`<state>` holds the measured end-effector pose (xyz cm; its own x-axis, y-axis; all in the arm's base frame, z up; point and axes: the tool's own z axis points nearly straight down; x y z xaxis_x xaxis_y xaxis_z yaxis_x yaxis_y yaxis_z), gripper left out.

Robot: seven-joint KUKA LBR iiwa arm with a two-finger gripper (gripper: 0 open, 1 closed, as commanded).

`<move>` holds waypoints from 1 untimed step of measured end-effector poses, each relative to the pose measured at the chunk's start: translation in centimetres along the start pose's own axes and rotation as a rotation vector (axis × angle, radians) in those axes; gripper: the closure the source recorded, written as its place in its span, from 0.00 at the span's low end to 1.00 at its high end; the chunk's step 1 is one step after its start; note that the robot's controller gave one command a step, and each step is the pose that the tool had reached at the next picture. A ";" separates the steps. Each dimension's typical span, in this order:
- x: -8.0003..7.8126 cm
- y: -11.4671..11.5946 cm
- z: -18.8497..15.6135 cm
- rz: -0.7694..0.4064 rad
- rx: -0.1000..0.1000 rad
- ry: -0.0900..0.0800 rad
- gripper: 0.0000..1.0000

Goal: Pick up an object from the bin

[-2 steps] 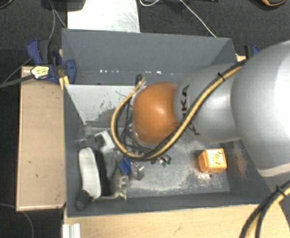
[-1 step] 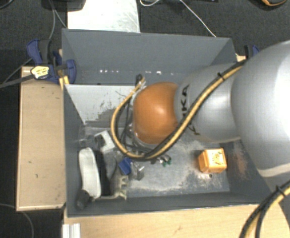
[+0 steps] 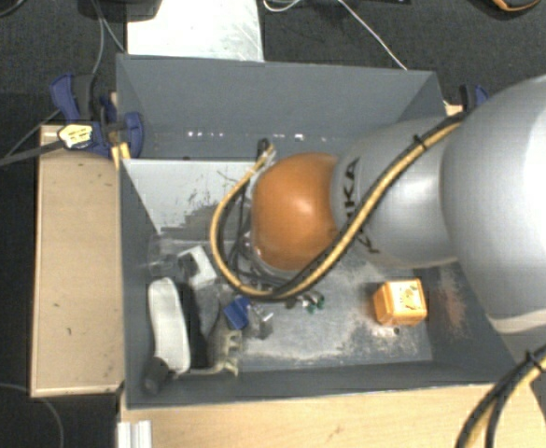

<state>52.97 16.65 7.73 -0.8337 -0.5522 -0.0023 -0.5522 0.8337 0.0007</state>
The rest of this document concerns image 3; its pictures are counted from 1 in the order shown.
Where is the white and grey box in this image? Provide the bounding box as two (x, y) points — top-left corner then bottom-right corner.
(177, 245), (218, 289)

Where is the pale wood board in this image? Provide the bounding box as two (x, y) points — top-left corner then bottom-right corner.
(29, 123), (125, 399)

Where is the grey metal bin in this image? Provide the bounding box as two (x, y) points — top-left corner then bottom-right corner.
(115, 53), (520, 411)

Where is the blue plastic piece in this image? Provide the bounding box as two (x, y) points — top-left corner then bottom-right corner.
(222, 294), (252, 331)

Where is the orange box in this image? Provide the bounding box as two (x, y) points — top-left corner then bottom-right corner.
(371, 277), (428, 328)

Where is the grey-beige toy animal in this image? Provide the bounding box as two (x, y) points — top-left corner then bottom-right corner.
(205, 314), (245, 377)

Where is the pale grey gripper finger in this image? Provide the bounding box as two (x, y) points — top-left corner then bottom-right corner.
(255, 306), (275, 341)

